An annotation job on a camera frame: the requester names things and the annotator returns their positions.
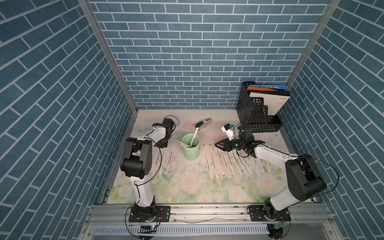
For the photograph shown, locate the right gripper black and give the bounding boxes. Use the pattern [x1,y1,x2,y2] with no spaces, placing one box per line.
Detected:
[214,137,245,153]

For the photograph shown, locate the thirteenth straw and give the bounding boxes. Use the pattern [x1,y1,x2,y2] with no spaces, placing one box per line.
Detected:
[159,148,167,176]

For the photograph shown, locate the green cylindrical cup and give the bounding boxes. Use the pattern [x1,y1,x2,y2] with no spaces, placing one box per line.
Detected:
[181,133,200,161]

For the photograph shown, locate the eleventh straw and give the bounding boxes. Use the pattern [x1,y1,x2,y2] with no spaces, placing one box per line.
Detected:
[165,143,175,175]

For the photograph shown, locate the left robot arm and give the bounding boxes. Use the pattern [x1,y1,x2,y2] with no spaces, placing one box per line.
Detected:
[120,118,176,211]

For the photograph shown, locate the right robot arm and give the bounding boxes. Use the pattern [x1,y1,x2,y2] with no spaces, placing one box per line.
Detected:
[215,137,327,220]

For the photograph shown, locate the wrapped straws in cup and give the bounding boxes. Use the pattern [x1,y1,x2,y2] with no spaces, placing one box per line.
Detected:
[176,127,200,148]

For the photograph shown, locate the black mesh file holder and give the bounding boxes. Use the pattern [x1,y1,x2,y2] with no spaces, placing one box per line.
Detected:
[237,81,283,133]

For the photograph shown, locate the blue folder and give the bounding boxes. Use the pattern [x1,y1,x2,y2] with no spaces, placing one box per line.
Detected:
[248,85,288,91]

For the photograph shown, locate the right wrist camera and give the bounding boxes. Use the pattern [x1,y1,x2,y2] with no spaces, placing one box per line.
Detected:
[221,124,235,141]

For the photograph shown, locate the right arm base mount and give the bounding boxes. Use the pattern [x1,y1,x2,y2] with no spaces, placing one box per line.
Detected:
[246,205,291,222]

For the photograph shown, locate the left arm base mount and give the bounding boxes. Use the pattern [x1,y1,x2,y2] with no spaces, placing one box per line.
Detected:
[128,206,171,223]

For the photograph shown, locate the white vented cable duct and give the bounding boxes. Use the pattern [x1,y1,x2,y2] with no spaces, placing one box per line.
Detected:
[94,224,270,237]

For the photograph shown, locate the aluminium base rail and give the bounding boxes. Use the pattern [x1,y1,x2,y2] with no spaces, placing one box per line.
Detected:
[86,202,334,226]

